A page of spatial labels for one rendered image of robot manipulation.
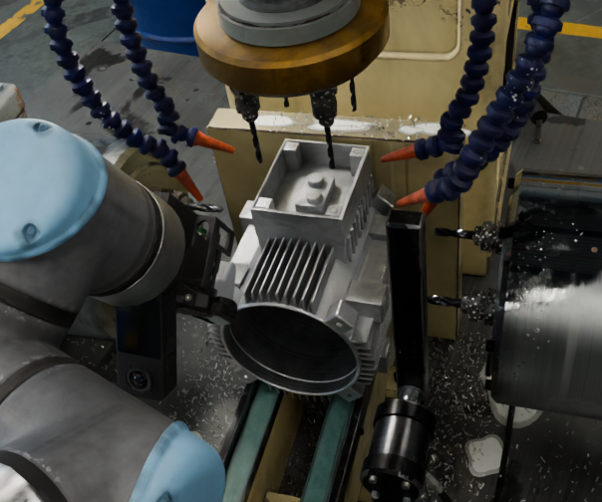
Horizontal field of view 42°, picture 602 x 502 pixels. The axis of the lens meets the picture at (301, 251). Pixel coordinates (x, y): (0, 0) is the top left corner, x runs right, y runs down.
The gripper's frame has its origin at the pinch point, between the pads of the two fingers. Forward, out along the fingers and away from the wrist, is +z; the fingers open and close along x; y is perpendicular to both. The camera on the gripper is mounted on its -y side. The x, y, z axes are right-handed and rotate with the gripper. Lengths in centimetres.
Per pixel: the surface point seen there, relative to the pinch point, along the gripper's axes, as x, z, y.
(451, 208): -20.1, 15.2, 18.6
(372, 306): -14.6, 4.5, 4.2
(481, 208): -22.4, 30.6, 23.7
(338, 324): -11.8, 2.5, 1.6
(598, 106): -42, 125, 83
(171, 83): 46, 65, 55
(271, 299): -5.0, 0.8, 3.0
